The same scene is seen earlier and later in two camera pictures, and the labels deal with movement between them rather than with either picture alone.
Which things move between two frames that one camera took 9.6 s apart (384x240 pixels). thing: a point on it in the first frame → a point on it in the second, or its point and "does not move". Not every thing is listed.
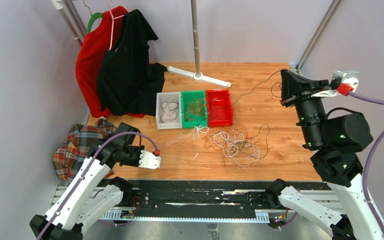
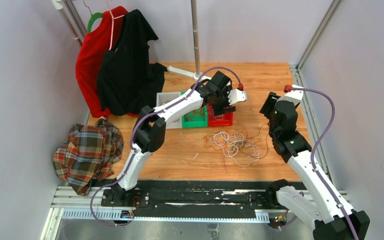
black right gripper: [293, 85] → [269, 104]
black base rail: [199, 200] does not move
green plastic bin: [194, 109] does not move
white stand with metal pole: [198, 76] does not move
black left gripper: [136, 162] → [220, 110]
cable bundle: [246, 147] does not move
